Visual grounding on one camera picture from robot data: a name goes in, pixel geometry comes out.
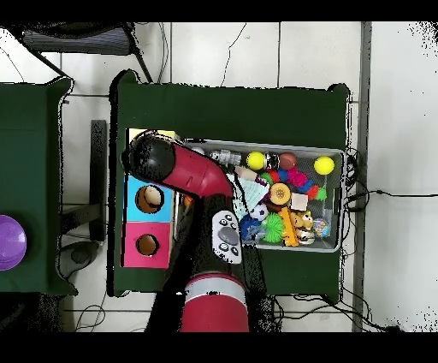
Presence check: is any mint green knitted cloth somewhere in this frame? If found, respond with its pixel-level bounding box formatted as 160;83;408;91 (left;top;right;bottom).
227;173;269;222

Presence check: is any wooden box with three holes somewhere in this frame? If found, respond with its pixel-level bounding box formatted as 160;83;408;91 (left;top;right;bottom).
121;128;181;269

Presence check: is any silver mesh bin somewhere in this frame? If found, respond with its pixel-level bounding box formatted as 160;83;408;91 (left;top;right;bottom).
172;138;346;253

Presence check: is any plain wooden cube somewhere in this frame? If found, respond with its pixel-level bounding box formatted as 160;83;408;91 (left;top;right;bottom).
288;192;310;211
234;164;258;182

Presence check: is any plain yellow ball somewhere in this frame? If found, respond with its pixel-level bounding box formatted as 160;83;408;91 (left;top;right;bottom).
313;155;335;176
246;151;267;171

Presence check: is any toy hamburger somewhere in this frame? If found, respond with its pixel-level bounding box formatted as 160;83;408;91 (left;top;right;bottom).
269;181;292;205

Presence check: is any small brown football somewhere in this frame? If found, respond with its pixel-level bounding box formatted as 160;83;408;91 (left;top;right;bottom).
278;152;298;171

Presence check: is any black standing panel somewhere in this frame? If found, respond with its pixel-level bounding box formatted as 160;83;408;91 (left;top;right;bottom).
89;119;108;241

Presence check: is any grey round stand base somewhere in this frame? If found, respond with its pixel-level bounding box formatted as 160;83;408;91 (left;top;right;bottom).
57;241;100;279

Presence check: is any dark green side table cloth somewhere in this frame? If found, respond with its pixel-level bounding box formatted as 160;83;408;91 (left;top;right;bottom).
0;76;78;296

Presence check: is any black metal chair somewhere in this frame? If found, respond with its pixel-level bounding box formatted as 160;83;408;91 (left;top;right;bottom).
6;21;153;83

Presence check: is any purple plastic bowl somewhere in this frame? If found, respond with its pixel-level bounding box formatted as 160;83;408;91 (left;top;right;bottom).
0;214;27;271

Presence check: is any black power cable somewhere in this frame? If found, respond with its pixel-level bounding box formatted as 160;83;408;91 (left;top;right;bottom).
346;188;438;199

